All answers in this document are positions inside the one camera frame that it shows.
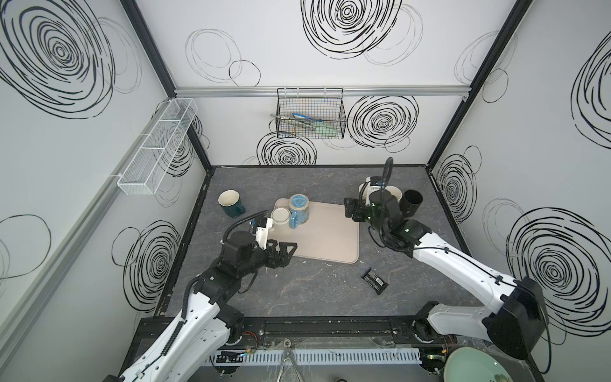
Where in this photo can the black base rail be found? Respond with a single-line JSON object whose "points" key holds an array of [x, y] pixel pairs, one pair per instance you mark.
{"points": [[402, 329]]}

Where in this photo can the beige plastic tray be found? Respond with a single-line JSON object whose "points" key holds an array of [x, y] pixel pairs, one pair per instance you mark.
{"points": [[327, 235]]}

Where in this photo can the white slotted cable duct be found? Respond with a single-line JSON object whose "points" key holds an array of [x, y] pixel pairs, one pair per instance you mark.
{"points": [[317, 357]]}

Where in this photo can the black mug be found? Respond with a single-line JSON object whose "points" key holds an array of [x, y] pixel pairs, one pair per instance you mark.
{"points": [[410, 202]]}

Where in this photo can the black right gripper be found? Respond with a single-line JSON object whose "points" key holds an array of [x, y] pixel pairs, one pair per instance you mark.
{"points": [[362, 210]]}

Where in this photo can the black wire basket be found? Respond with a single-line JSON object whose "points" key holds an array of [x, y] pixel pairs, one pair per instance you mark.
{"points": [[324, 103]]}

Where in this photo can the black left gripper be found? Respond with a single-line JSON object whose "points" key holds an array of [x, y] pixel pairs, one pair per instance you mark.
{"points": [[274, 252]]}

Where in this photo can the black snack packet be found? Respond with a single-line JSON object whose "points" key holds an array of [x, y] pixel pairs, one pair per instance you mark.
{"points": [[374, 281]]}

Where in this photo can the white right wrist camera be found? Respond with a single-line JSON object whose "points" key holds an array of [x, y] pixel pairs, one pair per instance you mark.
{"points": [[373, 184]]}

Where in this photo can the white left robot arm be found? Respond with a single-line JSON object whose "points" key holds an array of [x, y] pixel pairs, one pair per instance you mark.
{"points": [[206, 322]]}

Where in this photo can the utensils in wire basket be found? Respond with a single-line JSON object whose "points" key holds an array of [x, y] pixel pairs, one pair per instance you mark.
{"points": [[299, 122]]}

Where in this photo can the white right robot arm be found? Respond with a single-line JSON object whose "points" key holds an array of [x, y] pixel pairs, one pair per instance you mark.
{"points": [[512, 314]]}

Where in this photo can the grey mug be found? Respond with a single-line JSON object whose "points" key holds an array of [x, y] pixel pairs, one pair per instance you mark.
{"points": [[364, 191]]}

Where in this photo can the light green plate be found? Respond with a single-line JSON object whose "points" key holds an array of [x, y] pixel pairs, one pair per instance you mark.
{"points": [[472, 365]]}

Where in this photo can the light green mug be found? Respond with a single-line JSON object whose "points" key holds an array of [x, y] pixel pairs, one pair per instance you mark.
{"points": [[395, 191]]}

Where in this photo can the white wire shelf basket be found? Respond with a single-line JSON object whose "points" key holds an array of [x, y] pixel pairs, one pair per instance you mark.
{"points": [[152, 160]]}

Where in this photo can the dark green mug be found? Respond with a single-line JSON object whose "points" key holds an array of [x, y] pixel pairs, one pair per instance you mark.
{"points": [[231, 203]]}

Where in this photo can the cream white mug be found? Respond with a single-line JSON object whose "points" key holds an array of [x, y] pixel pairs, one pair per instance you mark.
{"points": [[281, 218]]}

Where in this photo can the blue butterfly mug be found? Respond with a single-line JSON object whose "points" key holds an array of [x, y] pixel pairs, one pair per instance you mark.
{"points": [[299, 206]]}

